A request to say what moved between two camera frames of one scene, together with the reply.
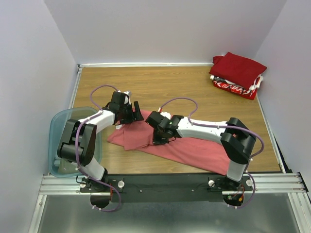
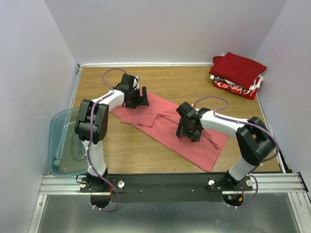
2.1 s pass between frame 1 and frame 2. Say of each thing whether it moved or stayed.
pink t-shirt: moved
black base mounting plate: stayed
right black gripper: moved
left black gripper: moved
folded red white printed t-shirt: stayed
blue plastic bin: stayed
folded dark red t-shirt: stayed
